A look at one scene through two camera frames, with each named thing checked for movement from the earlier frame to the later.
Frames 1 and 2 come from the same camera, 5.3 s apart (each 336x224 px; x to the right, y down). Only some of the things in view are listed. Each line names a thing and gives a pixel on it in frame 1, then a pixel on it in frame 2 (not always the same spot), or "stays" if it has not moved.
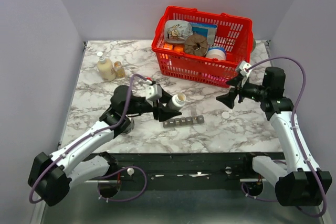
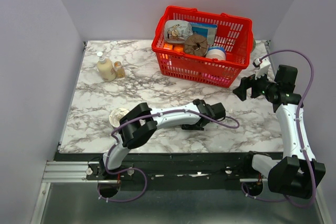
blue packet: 208,30 stays
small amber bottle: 119,71 stays
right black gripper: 228,99 → 247,82
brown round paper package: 197,44 stays
